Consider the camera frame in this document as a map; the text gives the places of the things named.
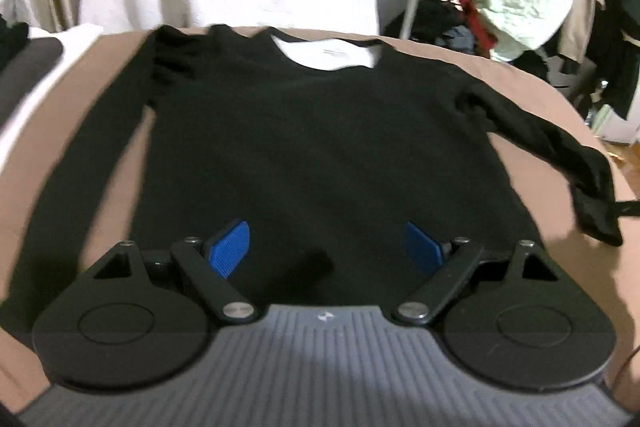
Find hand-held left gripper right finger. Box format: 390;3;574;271
392;221;562;326

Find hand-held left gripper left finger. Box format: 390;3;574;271
90;219;259;326

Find black long-sleeve sweater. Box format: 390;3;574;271
0;24;625;323

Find pile of dark clothes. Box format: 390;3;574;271
385;0;496;58

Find black hanging clothes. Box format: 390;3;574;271
570;0;640;118

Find brown bed sheet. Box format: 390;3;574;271
0;26;640;418

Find white box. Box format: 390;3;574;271
584;103;640;144

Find red cloth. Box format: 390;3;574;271
457;0;501;58

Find white bedding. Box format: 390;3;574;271
0;23;103;170

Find grey folded garment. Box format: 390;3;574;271
0;38;65;128

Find beige hanging garment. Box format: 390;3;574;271
557;0;606;65

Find black folded garment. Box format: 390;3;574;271
0;14;32;75

